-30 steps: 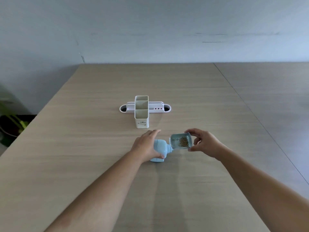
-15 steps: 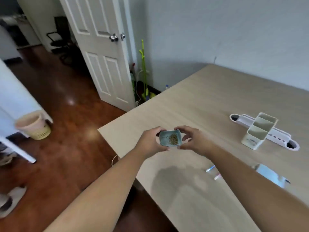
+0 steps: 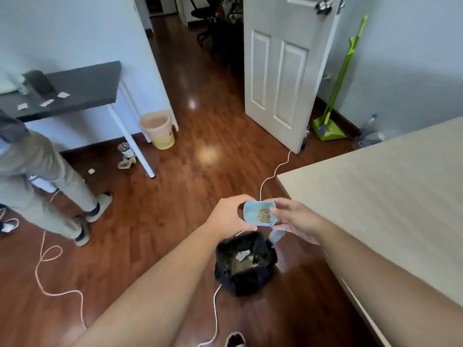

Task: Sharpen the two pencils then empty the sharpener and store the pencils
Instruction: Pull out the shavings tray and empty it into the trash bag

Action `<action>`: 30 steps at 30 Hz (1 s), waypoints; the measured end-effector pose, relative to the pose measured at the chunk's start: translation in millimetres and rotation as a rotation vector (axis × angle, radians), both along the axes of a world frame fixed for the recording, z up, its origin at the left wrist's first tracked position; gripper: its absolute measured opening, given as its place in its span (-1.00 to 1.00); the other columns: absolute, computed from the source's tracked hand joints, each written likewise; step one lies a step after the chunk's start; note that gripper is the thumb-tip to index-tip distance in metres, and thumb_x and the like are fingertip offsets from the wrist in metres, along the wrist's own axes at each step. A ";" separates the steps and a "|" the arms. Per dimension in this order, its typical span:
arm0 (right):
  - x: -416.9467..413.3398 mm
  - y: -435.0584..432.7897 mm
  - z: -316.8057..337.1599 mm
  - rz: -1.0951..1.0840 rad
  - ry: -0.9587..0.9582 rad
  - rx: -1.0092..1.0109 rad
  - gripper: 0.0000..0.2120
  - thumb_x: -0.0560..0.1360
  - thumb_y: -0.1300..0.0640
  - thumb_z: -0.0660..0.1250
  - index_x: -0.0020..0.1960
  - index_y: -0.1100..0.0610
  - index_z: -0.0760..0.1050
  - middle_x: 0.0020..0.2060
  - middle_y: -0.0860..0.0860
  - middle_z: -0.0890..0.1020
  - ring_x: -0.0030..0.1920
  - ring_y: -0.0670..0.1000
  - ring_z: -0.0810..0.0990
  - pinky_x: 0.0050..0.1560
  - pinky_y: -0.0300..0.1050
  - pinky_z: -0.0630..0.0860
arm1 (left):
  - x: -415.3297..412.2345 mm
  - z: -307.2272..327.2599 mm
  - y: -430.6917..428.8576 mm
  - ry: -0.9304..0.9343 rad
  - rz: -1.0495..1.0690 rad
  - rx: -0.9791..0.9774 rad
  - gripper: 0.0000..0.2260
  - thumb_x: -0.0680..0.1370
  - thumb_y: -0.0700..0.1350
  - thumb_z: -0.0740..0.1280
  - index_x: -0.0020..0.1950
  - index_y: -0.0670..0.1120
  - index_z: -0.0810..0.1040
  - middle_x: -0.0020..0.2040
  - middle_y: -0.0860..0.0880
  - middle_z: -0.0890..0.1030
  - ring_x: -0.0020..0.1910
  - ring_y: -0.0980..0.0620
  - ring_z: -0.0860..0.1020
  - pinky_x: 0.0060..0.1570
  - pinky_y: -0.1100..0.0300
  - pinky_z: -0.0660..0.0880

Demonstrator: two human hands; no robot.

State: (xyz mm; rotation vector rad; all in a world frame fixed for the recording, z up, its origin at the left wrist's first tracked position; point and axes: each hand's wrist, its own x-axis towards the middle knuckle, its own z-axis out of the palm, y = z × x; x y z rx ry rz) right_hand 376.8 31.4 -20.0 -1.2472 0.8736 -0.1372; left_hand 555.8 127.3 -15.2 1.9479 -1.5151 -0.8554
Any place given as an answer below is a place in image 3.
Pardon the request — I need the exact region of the black office chair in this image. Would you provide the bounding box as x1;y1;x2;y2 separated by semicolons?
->
190;0;225;47

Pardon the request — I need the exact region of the dark desk with white legs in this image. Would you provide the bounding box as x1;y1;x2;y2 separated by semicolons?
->
0;61;156;179

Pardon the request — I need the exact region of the black box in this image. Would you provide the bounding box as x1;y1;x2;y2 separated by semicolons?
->
22;69;57;96

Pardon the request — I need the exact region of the clear plastic water bottle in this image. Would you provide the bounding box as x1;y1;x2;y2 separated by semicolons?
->
356;113;386;149

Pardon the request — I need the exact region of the person's right forearm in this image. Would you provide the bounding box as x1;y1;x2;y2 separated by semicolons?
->
317;222;463;347

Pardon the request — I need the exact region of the light blue shavings drawer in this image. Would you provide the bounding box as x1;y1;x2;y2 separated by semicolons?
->
243;200;278;228

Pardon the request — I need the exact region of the person's left forearm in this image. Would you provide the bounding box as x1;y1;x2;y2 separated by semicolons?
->
72;224;223;347

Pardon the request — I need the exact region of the beige plastic wastebasket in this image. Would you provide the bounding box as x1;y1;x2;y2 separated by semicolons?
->
139;110;176;150

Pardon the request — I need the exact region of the white cable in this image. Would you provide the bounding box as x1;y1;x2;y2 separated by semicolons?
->
197;149;294;347

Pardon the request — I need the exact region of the person's black shoe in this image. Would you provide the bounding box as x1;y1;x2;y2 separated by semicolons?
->
225;331;247;347

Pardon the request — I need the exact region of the person's left hand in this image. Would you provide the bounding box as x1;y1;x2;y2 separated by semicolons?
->
204;194;258;239

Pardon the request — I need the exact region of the person's right hand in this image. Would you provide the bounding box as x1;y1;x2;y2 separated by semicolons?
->
269;198;326;245

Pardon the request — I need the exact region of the black lined trash bin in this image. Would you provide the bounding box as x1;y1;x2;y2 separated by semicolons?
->
214;231;278;297

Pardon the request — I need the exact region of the green broom dustpan set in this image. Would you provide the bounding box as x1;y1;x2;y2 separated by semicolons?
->
313;14;369;142

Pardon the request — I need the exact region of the orange cable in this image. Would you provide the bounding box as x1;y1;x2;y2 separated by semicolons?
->
34;191;88;329

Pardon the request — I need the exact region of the small patterned cup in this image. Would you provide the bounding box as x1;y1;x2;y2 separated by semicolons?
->
118;142;136;160

